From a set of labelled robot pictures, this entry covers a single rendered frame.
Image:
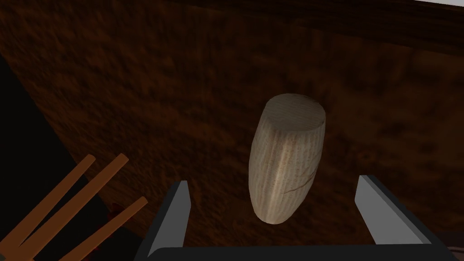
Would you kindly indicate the orange wooden chair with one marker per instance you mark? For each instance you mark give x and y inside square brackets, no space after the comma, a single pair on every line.
[72,203]

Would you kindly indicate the pale wood-grain rounded cylinder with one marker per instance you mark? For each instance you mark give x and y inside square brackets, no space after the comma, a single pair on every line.
[284,163]

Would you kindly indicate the dark brown wooden table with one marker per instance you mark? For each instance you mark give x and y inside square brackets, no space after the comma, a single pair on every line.
[181,90]

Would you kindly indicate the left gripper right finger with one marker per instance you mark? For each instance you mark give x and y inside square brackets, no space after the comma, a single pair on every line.
[384,221]

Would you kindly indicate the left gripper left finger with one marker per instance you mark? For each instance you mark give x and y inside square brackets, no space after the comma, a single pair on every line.
[174,221]

